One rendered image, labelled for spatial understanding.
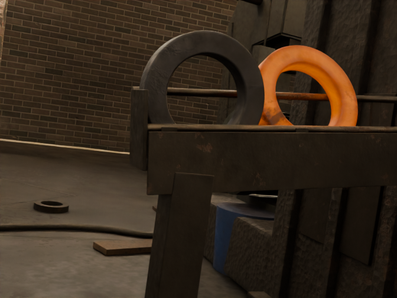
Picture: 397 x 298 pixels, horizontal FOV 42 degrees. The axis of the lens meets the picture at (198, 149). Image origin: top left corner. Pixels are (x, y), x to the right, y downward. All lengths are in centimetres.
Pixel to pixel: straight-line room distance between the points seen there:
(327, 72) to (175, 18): 636
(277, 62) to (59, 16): 610
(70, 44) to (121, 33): 68
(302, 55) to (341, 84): 8
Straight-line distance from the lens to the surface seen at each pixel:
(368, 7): 143
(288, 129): 77
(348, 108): 88
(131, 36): 699
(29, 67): 677
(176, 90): 78
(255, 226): 191
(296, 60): 86
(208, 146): 71
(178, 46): 72
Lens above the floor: 61
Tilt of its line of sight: 3 degrees down
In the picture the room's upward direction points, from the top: 8 degrees clockwise
